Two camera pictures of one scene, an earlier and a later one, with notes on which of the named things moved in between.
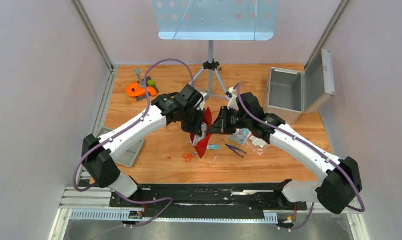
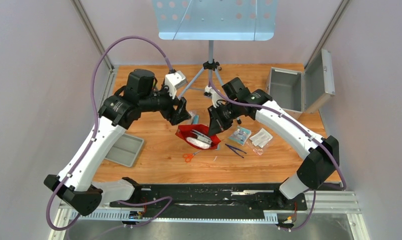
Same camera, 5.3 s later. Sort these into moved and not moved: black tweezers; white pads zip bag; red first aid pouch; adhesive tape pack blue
Moved: red first aid pouch
Not moved: black tweezers; white pads zip bag; adhesive tape pack blue
